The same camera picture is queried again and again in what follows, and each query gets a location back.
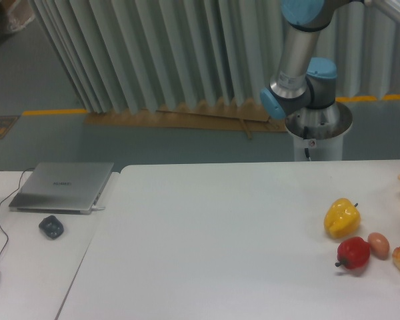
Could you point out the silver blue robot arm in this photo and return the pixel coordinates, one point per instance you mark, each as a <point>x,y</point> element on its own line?
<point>300,60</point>

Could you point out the yellow bell pepper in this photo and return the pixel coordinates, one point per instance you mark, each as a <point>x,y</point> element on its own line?
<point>342,218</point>

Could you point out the red bell pepper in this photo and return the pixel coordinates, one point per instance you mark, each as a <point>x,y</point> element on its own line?
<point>353,253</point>

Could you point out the flat brown cardboard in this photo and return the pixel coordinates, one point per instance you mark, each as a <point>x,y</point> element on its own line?
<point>248,118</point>

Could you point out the grey pleated curtain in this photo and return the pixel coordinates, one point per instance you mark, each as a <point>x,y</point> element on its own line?
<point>133,55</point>

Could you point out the silver closed laptop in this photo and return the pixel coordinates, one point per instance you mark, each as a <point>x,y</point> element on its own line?
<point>63,187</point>

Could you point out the brown egg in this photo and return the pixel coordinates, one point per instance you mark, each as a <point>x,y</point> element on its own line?
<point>379,245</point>

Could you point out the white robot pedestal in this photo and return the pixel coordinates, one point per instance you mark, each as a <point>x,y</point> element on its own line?
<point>318,133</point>

